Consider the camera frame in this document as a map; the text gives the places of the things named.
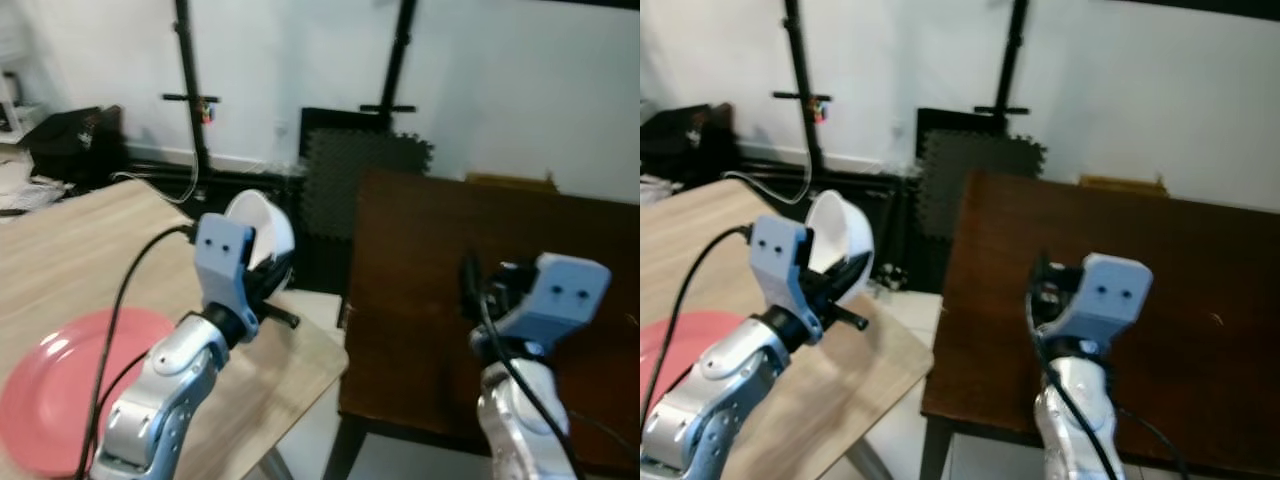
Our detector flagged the white bowl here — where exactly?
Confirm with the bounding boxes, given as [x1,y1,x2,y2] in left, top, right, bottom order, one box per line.
[224,189,297,277]
[805,189,876,289]

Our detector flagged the dark brown wooden table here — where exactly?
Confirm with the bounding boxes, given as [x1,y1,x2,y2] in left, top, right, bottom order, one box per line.
[918,171,1280,480]
[322,169,641,480]

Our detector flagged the yellow wooden chair back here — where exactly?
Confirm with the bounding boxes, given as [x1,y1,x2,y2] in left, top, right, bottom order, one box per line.
[464,171,559,193]
[1077,174,1170,198]

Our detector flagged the light wooden table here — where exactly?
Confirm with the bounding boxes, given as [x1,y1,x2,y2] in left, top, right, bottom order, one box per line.
[0,179,350,480]
[640,179,935,480]

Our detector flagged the black foam puzzle mat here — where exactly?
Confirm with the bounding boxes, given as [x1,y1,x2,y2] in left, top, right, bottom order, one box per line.
[297,107,437,295]
[905,107,1049,293]

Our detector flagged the pink plate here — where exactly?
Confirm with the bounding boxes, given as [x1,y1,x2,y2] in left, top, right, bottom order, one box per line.
[640,310,747,413]
[0,307,177,479]

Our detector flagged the black stand pole with crossbar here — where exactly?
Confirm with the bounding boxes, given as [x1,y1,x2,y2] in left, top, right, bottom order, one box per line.
[162,0,221,183]
[772,0,833,183]
[360,0,421,129]
[974,0,1033,129]

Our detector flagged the black bag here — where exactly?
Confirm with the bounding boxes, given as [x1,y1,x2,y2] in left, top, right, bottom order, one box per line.
[640,103,743,183]
[22,104,129,189]

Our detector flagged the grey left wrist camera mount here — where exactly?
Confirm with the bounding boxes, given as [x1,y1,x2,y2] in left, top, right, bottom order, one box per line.
[749,215,812,318]
[193,213,257,317]

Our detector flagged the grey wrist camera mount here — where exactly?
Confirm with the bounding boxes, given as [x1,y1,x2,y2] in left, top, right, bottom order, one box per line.
[193,213,257,317]
[1058,252,1154,347]
[496,252,613,351]
[749,215,812,318]

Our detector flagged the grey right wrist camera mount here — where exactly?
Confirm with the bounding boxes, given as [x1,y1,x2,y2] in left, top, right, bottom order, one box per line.
[1058,252,1154,347]
[496,252,613,351]

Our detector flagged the thin white cable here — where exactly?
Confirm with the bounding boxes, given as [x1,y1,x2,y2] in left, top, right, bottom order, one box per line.
[110,150,203,207]
[722,150,813,207]

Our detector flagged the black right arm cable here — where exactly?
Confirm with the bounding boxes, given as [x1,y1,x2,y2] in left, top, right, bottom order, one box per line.
[1026,262,1191,480]
[462,258,587,480]

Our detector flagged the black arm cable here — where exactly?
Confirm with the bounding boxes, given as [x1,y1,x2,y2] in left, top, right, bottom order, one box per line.
[76,225,197,477]
[1026,262,1191,480]
[462,258,587,480]
[640,226,753,441]

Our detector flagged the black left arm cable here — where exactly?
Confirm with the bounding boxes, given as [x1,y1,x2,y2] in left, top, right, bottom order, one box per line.
[76,225,197,477]
[640,226,753,441]

